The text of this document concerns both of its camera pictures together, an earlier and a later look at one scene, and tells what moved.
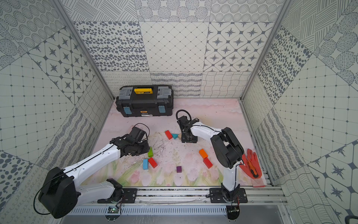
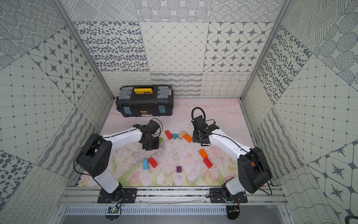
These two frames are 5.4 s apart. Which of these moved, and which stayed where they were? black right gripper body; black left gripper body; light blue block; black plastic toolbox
Moved: black right gripper body; black left gripper body
Stayed: black plastic toolbox; light blue block
